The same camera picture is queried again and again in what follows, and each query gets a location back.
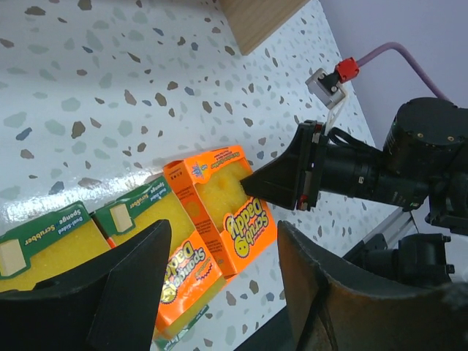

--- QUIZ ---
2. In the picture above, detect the orange Scrub Daddy box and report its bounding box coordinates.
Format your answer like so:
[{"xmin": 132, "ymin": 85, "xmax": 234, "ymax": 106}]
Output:
[{"xmin": 163, "ymin": 145, "xmax": 276, "ymax": 278}]

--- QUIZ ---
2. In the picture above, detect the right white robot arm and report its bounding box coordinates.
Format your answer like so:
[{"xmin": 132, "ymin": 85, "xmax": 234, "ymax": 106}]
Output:
[{"xmin": 241, "ymin": 97, "xmax": 467, "ymax": 235}]

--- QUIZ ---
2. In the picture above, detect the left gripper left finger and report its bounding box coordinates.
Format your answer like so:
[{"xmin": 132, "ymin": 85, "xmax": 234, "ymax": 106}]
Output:
[{"xmin": 1, "ymin": 219, "xmax": 171, "ymax": 350}]

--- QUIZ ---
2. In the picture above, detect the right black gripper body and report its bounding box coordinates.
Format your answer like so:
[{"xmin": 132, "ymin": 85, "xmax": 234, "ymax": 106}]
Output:
[{"xmin": 292, "ymin": 121, "xmax": 380, "ymax": 211}]

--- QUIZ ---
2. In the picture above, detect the Sponge Daddy sponge pack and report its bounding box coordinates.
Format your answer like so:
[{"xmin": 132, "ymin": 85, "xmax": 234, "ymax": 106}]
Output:
[
  {"xmin": 91, "ymin": 176, "xmax": 226, "ymax": 339},
  {"xmin": 1, "ymin": 201, "xmax": 111, "ymax": 292}
]

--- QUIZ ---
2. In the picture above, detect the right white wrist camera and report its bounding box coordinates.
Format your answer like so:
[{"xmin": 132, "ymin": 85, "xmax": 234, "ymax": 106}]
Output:
[{"xmin": 305, "ymin": 68, "xmax": 347, "ymax": 130}]

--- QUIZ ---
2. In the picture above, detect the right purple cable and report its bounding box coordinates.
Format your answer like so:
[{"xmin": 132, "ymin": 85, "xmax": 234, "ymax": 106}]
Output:
[{"xmin": 336, "ymin": 42, "xmax": 453, "ymax": 102}]

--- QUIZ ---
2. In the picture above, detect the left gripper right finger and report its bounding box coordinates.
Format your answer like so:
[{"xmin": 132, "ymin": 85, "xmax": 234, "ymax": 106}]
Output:
[{"xmin": 277, "ymin": 221, "xmax": 467, "ymax": 350}]

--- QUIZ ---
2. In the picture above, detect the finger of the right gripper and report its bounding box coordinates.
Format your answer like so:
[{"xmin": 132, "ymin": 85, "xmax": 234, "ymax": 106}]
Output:
[{"xmin": 241, "ymin": 124, "xmax": 303, "ymax": 209}]

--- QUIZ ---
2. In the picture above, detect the wooden two-tier shelf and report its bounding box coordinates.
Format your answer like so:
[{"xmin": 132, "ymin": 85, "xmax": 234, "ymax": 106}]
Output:
[{"xmin": 219, "ymin": 0, "xmax": 308, "ymax": 56}]

